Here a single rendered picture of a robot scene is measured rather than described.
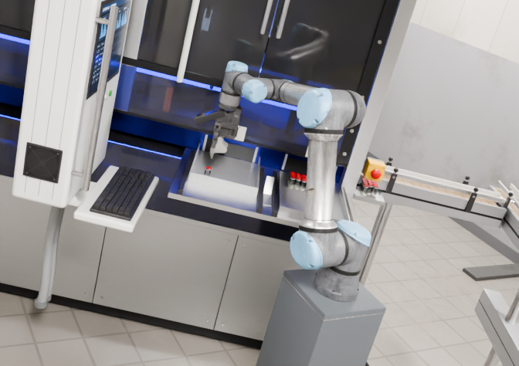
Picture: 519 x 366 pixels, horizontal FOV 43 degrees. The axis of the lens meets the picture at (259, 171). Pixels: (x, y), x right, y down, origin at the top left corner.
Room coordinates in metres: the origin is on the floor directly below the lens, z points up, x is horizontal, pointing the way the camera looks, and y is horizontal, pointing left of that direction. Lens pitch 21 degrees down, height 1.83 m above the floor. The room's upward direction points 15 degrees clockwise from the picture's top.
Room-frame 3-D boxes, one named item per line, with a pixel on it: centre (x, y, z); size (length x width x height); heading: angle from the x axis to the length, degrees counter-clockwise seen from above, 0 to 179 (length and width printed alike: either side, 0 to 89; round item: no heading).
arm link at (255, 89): (2.21, 0.09, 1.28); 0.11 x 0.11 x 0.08; 40
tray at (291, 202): (2.31, -0.22, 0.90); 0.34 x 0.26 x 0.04; 4
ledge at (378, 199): (2.60, -0.46, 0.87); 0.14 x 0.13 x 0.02; 4
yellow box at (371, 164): (2.56, -0.45, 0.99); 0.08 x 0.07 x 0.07; 4
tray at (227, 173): (2.40, 0.13, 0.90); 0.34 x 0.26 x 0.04; 4
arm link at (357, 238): (1.88, -0.33, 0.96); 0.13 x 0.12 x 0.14; 130
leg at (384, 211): (2.71, -0.58, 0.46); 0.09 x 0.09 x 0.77; 4
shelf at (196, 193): (2.34, -0.05, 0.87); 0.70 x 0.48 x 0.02; 94
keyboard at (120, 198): (2.13, 0.45, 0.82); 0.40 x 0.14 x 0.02; 3
